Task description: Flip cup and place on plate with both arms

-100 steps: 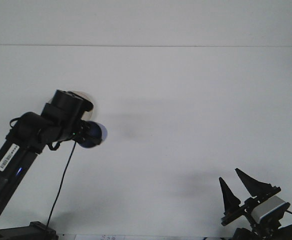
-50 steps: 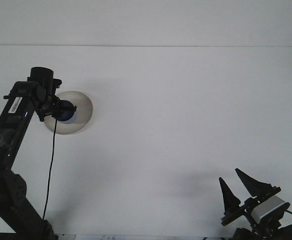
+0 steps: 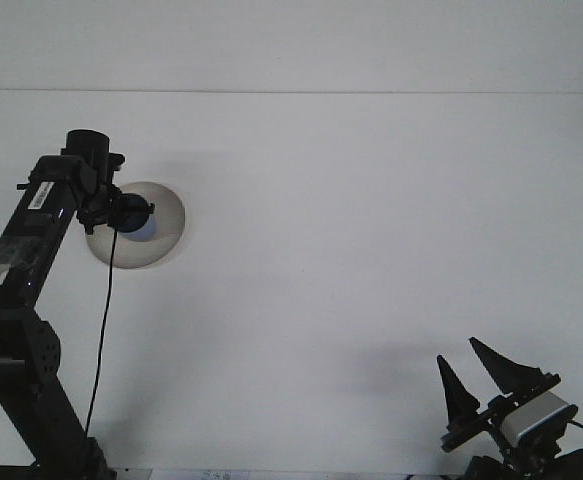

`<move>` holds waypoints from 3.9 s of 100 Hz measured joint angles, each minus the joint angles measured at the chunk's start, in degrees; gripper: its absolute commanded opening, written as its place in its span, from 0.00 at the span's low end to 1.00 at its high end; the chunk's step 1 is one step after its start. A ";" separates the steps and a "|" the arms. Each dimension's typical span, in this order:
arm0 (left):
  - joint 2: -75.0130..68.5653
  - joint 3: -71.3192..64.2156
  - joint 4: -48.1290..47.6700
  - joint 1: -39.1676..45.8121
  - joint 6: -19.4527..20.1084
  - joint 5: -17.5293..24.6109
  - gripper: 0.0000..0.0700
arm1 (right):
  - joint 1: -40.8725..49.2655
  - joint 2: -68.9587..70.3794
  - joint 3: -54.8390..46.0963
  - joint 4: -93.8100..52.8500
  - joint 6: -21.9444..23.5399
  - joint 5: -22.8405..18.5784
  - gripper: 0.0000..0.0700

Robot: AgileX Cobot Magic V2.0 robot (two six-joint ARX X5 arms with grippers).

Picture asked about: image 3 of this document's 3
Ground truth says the pale round plate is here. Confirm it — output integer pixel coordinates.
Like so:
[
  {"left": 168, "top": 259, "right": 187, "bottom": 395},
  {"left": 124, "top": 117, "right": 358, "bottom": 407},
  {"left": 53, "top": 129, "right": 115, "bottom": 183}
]
[{"left": 84, "top": 180, "right": 188, "bottom": 272}]

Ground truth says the pale blue cup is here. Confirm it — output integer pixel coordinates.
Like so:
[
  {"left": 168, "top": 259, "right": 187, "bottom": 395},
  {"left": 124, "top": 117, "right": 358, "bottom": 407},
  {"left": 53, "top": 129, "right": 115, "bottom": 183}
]
[{"left": 114, "top": 194, "right": 159, "bottom": 245}]

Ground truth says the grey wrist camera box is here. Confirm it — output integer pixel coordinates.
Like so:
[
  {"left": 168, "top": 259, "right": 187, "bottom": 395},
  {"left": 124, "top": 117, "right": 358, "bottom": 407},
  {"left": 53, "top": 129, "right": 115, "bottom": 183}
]
[{"left": 500, "top": 390, "right": 579, "bottom": 445}]

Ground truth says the long black arm cable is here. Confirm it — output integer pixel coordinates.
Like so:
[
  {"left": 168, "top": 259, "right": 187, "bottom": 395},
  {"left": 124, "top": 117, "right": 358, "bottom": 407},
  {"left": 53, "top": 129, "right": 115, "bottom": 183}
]
[{"left": 84, "top": 219, "right": 119, "bottom": 441}]

